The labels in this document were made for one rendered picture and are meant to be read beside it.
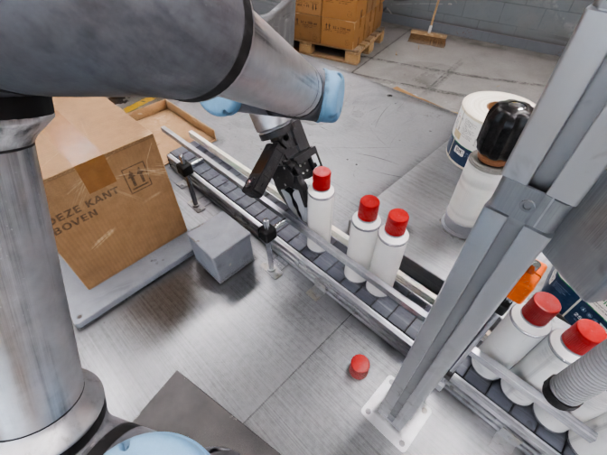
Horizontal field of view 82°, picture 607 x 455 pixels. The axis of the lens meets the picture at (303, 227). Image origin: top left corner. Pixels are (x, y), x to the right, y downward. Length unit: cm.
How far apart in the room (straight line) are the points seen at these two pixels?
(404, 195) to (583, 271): 70
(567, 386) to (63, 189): 74
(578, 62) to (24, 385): 42
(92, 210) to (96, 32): 57
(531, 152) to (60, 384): 40
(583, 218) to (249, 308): 61
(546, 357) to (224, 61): 52
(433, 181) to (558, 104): 78
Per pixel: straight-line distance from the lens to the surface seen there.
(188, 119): 133
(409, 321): 70
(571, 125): 25
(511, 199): 27
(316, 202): 65
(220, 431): 61
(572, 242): 27
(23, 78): 23
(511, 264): 29
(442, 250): 83
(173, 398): 65
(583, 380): 44
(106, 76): 22
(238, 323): 74
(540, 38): 495
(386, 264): 63
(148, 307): 81
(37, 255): 33
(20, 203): 31
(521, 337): 58
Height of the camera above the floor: 147
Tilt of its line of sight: 47 degrees down
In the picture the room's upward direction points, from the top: straight up
